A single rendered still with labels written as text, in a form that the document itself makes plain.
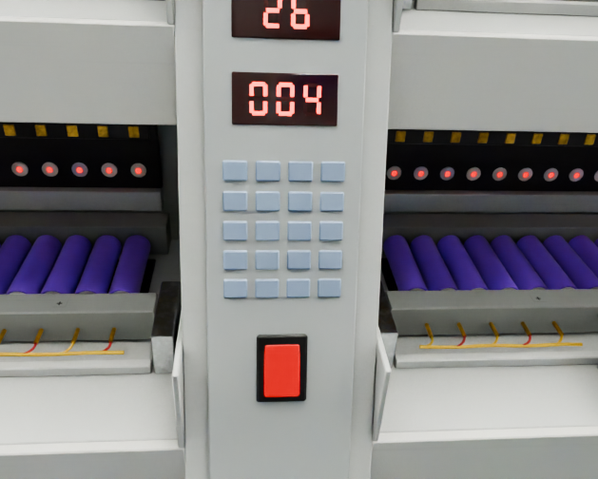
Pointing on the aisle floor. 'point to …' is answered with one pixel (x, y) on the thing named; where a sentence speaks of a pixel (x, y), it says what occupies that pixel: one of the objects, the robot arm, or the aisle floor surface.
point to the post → (372, 226)
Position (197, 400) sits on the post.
